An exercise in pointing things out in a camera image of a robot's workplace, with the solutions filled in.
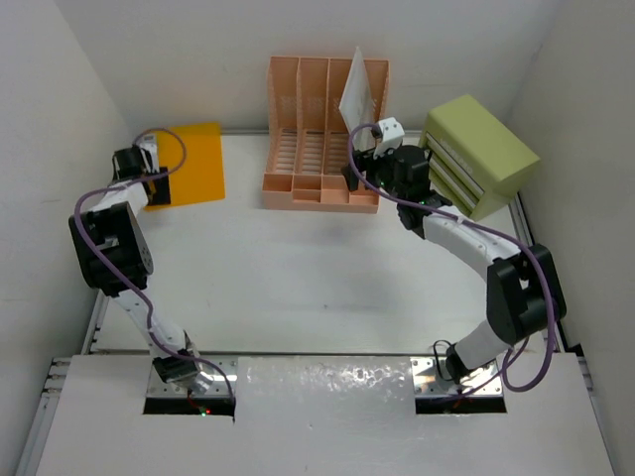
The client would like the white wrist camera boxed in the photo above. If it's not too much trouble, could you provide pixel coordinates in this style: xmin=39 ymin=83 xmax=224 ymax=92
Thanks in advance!
xmin=373 ymin=117 xmax=405 ymax=158
xmin=134 ymin=132 xmax=160 ymax=175

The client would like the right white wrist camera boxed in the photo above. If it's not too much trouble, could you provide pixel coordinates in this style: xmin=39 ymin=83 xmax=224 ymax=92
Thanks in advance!
xmin=373 ymin=117 xmax=405 ymax=158

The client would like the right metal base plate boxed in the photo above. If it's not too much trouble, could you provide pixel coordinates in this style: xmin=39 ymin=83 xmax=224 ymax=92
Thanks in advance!
xmin=411 ymin=355 xmax=503 ymax=399

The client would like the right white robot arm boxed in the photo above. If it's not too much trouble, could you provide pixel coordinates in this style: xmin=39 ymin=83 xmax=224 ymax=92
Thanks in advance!
xmin=341 ymin=145 xmax=567 ymax=392

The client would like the yellow folder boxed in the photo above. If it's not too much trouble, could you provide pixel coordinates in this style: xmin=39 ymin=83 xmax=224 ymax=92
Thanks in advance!
xmin=145 ymin=122 xmax=225 ymax=211

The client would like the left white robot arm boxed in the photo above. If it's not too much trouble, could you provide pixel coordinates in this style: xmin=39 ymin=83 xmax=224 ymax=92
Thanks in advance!
xmin=68 ymin=145 xmax=199 ymax=387

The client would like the clear mesh document pouch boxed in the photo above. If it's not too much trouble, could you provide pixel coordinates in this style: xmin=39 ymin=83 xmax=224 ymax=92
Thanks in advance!
xmin=338 ymin=48 xmax=375 ymax=134

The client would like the green drawer cabinet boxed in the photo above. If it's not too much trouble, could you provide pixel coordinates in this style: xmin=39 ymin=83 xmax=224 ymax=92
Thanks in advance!
xmin=420 ymin=95 xmax=540 ymax=221

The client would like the metal base plate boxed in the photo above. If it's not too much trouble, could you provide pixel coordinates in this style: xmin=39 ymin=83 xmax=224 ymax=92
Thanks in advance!
xmin=411 ymin=355 xmax=503 ymax=399
xmin=146 ymin=366 xmax=229 ymax=399

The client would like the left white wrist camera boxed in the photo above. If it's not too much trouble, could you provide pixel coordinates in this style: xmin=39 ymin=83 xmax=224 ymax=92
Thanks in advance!
xmin=134 ymin=132 xmax=160 ymax=175

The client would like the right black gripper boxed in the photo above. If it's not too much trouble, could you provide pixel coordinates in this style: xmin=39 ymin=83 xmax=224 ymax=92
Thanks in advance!
xmin=343 ymin=142 xmax=407 ymax=202

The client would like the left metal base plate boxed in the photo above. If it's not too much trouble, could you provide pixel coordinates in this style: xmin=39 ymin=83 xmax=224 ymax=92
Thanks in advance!
xmin=146 ymin=366 xmax=229 ymax=399

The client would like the pink desktop file organizer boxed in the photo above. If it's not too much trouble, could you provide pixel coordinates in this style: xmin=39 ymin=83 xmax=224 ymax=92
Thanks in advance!
xmin=262 ymin=56 xmax=379 ymax=214

